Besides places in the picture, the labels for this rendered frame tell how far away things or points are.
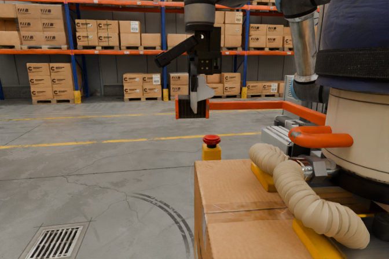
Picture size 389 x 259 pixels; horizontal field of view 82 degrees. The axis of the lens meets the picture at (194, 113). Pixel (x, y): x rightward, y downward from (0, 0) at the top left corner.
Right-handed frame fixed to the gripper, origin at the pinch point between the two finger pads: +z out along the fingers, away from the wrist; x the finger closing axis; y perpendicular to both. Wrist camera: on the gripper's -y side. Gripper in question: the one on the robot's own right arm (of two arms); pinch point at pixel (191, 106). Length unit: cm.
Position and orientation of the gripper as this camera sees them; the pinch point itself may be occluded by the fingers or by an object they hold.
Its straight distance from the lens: 59.6
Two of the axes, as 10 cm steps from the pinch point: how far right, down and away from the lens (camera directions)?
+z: 0.0, 9.7, 2.4
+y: 10.0, -0.2, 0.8
